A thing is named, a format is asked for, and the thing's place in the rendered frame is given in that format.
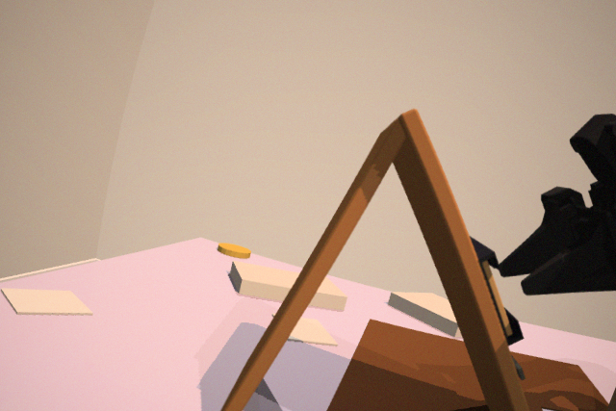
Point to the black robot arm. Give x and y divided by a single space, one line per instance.
595 142

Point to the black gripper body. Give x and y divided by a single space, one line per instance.
573 210

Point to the orange flat disc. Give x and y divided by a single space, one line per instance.
234 250

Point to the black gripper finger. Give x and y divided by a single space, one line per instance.
587 265
550 238

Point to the orange letter tile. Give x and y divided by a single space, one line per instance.
497 298

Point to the cream flat rectangular tile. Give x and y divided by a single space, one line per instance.
275 284
429 308

